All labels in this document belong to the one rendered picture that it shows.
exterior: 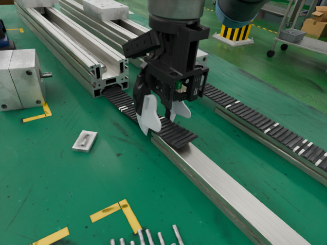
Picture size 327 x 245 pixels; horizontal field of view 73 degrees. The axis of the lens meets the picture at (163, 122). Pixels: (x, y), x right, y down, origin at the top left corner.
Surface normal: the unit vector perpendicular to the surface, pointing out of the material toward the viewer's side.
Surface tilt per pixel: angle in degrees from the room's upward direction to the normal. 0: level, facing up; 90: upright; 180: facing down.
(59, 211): 0
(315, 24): 88
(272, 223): 0
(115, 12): 90
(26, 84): 90
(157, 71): 90
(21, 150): 0
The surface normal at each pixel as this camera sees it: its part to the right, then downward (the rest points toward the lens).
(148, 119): -0.76, 0.18
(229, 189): 0.08, -0.78
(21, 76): 0.39, 0.60
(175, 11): -0.10, 0.62
